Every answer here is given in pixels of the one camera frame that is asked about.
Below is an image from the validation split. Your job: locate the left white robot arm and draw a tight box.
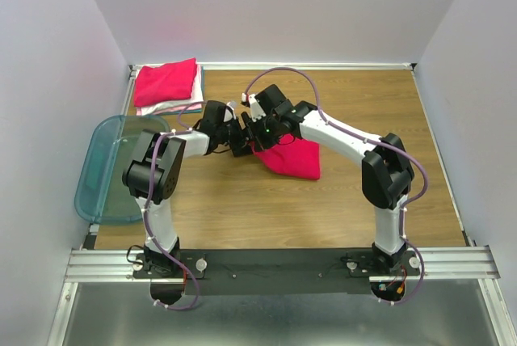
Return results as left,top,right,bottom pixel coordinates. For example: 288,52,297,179
122,100,250,277

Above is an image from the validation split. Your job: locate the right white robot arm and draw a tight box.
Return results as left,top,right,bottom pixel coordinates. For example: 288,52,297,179
242,85,414,275

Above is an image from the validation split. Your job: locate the folded pink t-shirt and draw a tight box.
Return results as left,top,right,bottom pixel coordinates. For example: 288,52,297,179
136,104,203,116

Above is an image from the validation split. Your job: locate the folded white t-shirt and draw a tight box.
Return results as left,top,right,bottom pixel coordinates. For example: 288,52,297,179
136,63,204,116

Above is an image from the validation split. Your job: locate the teal plastic bin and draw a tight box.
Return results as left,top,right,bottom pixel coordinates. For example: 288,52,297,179
74,115,170,226

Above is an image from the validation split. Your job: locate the metal lower shelf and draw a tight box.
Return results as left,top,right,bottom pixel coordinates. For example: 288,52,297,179
48,280,516,345

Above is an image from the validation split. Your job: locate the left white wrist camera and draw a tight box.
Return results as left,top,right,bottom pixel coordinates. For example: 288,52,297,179
223,101,237,124

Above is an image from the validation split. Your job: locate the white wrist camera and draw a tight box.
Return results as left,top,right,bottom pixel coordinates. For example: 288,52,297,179
241,93,266,122
223,101,237,124

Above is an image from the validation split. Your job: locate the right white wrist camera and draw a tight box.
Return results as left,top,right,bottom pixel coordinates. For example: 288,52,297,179
241,93,266,122

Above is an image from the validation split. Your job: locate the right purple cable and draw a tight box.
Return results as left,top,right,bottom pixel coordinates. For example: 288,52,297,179
242,66,430,274

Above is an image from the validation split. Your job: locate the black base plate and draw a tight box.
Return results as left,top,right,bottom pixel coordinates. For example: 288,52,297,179
126,247,419,300

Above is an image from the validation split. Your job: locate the aluminium frame rail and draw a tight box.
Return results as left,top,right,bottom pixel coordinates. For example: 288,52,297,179
65,247,500,283

